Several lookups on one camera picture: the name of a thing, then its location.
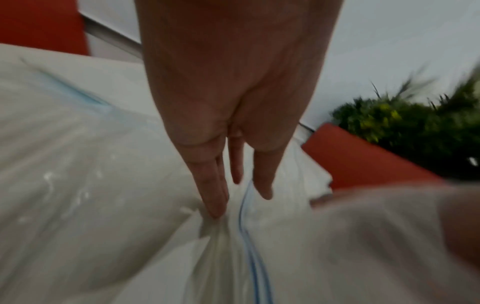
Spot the person's left hand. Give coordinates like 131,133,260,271
134,0,344,219

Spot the person's right hand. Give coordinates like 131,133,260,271
436,182,480,269

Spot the clear plastic zip bag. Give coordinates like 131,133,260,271
0,44,480,304

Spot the green plant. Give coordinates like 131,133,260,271
330,64,480,182

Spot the red chair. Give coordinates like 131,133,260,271
0,0,91,56
301,123,448,191

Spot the white pillow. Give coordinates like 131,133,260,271
0,44,331,304

